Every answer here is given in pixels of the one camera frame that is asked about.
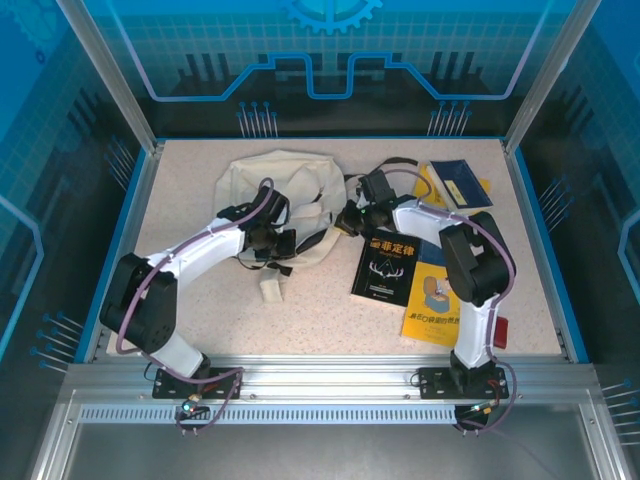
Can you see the black book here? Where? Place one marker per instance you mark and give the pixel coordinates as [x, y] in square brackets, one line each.
[385, 270]

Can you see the cream canvas backpack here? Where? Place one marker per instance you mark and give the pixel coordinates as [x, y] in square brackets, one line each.
[250, 175]

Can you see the yellow cartoon child book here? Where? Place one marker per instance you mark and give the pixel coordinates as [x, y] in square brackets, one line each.
[425, 320]

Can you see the red wallet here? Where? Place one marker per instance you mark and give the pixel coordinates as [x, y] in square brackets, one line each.
[502, 334]

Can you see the small connector with green light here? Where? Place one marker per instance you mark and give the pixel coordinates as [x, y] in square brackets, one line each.
[482, 409]
[189, 406]

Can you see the grey metal lower tray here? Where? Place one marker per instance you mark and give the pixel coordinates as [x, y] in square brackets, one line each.
[325, 450]

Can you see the aluminium and blue side rail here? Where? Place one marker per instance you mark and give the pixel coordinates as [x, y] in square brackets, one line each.
[520, 185]
[146, 185]

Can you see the aluminium front rail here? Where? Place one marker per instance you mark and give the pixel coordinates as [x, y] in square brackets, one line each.
[325, 375]

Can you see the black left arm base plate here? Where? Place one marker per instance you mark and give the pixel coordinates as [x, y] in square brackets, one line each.
[220, 376]

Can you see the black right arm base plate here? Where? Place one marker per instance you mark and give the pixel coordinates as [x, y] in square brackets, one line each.
[430, 382]

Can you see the aluminium frame post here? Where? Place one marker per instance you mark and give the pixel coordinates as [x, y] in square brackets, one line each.
[110, 80]
[550, 75]

